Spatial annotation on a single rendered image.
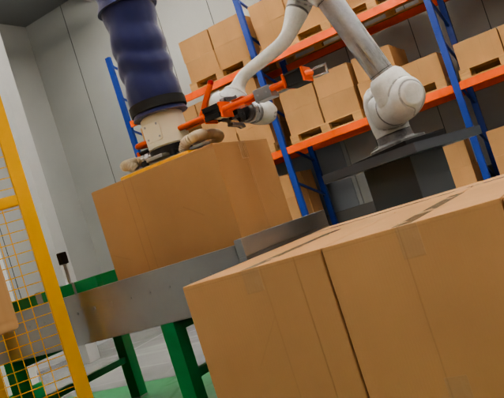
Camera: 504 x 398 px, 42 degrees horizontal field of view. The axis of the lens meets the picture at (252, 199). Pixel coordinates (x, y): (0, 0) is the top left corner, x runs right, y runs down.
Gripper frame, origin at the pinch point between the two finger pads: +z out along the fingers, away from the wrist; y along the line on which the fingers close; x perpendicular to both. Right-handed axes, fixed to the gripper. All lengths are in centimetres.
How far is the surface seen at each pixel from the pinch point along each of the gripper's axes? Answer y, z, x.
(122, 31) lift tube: -40.9, 10.3, 24.6
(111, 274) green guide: 46, -24, 97
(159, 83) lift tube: -17.9, 6.4, 18.0
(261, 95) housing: 1.4, 3.2, -19.9
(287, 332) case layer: 71, 77, -43
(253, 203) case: 36.4, 4.3, -4.2
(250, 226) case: 44.1, 10.7, -4.1
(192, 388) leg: 91, 32, 25
